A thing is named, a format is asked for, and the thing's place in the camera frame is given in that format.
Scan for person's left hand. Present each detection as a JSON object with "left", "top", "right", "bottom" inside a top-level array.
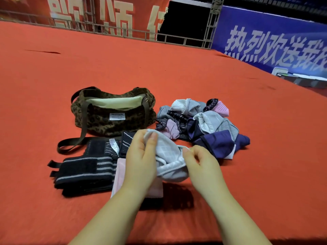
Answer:
[{"left": 122, "top": 129, "right": 159, "bottom": 199}]

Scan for person's right hand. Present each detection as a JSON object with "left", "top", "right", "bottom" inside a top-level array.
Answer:
[{"left": 182, "top": 145, "right": 231, "bottom": 200}]

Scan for light grey checked cloth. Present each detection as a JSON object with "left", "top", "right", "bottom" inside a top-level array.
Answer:
[{"left": 144, "top": 129, "right": 191, "bottom": 183}]

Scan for leopard print shoulder bag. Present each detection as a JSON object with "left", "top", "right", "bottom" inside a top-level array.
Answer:
[{"left": 57, "top": 86, "right": 157, "bottom": 154}]

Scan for person's right forearm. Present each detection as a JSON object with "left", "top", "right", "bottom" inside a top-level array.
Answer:
[{"left": 209, "top": 187, "right": 272, "bottom": 245}]

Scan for person's left forearm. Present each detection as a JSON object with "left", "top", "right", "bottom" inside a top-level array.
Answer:
[{"left": 68, "top": 187, "right": 145, "bottom": 245}]

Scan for dark pinstriped folded garment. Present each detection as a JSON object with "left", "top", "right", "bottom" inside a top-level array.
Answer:
[{"left": 119, "top": 132, "right": 137, "bottom": 159}]

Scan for pink garment black lace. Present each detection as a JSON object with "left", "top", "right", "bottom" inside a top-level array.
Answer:
[
  {"left": 155, "top": 118, "right": 181, "bottom": 140},
  {"left": 203, "top": 98, "right": 230, "bottom": 118}
]

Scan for navy blue garment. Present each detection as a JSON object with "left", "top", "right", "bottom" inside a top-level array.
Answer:
[{"left": 179, "top": 118, "right": 251, "bottom": 160}]

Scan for black patterned lace garment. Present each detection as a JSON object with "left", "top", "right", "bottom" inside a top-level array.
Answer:
[{"left": 167, "top": 110, "right": 190, "bottom": 134}]

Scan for pale pink folded garment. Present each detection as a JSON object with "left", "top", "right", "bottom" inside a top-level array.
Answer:
[{"left": 111, "top": 158, "right": 164, "bottom": 199}]

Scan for light grey crumpled garment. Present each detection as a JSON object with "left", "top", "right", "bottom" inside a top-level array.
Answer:
[{"left": 193, "top": 111, "right": 224, "bottom": 135}]

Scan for grey textured garment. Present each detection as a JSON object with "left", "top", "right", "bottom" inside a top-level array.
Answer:
[{"left": 217, "top": 118, "right": 240, "bottom": 141}]

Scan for white grey ribbed garment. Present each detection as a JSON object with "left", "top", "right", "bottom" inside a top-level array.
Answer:
[{"left": 170, "top": 98, "right": 206, "bottom": 117}]

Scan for black grey-striped folded garment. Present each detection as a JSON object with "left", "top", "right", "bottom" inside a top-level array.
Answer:
[{"left": 47, "top": 138, "right": 121, "bottom": 197}]

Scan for grey metal railing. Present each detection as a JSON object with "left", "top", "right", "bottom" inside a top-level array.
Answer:
[{"left": 0, "top": 10, "right": 213, "bottom": 50}]

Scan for grey flat box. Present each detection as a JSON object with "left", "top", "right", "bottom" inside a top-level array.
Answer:
[{"left": 271, "top": 67, "right": 327, "bottom": 89}]

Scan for red banner white characters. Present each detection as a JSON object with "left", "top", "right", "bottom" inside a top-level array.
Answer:
[{"left": 0, "top": 0, "right": 172, "bottom": 41}]

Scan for grey metal truss column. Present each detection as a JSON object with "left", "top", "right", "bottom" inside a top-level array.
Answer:
[{"left": 201, "top": 0, "right": 225, "bottom": 49}]

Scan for blue banner white characters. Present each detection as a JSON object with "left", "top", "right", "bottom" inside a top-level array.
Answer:
[{"left": 211, "top": 5, "right": 327, "bottom": 79}]

